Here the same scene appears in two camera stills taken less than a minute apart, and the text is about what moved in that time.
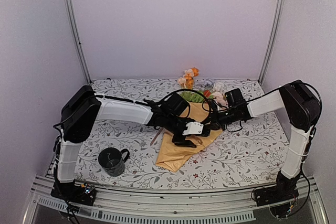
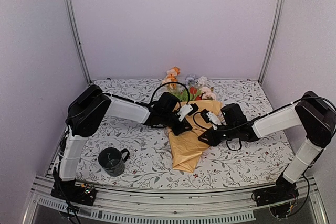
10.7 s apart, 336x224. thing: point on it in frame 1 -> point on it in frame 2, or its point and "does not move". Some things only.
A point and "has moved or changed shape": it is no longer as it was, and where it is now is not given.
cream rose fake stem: x=187 y=82 -> x=171 y=76
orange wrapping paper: x=207 y=93 -> x=193 y=90
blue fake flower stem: x=208 y=83 -> x=190 y=78
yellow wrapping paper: x=173 y=158 has moved or changed shape
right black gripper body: x=221 y=120 -> x=230 y=130
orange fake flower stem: x=189 y=77 -> x=177 y=71
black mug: x=111 y=160 does not move
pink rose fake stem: x=219 y=98 -> x=207 y=94
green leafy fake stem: x=191 y=96 does not move
